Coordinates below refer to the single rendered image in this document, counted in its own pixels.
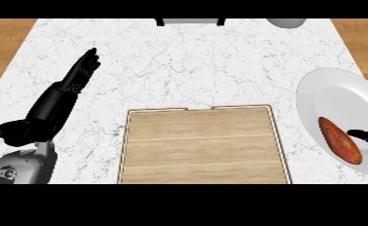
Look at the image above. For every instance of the grey round object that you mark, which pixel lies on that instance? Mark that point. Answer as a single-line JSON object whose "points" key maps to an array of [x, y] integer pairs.
{"points": [[285, 23]]}

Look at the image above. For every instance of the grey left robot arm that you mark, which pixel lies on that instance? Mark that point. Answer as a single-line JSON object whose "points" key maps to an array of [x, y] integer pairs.
{"points": [[25, 166]]}

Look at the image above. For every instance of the orange sweet potato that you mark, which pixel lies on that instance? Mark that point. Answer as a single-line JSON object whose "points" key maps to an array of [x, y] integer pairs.
{"points": [[338, 140]]}

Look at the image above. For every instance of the white plate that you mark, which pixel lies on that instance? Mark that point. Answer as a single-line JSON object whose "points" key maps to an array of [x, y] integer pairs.
{"points": [[335, 103]]}

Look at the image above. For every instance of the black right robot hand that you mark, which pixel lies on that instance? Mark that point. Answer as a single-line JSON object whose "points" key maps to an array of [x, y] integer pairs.
{"points": [[359, 134]]}

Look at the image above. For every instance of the pale wooden tray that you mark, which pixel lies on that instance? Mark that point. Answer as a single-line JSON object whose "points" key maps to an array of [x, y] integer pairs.
{"points": [[202, 145]]}

